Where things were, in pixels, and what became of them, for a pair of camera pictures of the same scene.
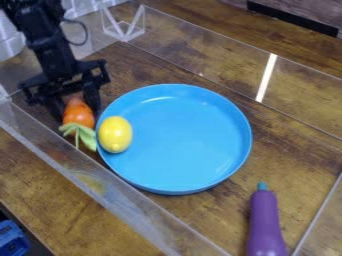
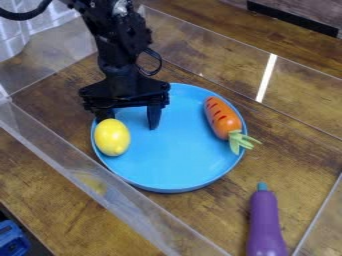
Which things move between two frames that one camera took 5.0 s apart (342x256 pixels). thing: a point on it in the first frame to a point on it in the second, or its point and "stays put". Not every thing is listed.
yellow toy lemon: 114,134 stays put
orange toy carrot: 78,119 to 225,125
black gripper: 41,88 to 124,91
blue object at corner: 14,243 stays put
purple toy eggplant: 265,238 stays put
